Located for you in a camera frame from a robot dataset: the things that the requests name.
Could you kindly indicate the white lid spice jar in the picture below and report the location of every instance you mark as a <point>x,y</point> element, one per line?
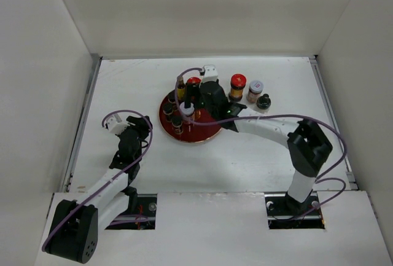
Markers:
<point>255,90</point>

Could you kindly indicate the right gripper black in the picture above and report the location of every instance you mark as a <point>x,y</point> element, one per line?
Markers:
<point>192,89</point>

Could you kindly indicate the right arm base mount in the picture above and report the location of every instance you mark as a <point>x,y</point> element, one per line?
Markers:
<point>283,216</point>

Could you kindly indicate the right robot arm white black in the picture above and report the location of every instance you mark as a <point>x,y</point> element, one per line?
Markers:
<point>308,146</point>

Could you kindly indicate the yellow label brown bottle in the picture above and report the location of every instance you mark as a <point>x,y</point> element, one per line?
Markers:
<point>180,88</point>

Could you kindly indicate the white bottle black cap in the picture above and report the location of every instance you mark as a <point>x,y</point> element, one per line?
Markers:
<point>264,102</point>

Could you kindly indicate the round red tray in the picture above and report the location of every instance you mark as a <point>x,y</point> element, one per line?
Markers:
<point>191,133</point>

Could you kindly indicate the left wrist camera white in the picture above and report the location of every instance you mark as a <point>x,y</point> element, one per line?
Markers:
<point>115,125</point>

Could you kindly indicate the red lid sauce jar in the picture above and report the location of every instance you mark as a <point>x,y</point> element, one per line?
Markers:
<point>237,85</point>

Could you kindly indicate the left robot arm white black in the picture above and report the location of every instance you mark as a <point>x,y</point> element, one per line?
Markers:
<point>76,224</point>

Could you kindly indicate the small white lid jar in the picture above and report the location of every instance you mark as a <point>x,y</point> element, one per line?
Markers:
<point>188,113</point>

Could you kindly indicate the small red lid jar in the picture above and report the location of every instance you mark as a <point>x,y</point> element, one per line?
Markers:
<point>193,81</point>

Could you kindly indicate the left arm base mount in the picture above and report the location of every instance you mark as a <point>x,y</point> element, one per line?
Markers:
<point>140,215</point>

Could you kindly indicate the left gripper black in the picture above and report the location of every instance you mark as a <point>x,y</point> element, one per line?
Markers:
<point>140,125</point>

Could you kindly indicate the small black cap bottle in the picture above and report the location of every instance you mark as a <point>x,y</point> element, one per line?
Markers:
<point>168,112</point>
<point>171,97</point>
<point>177,123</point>

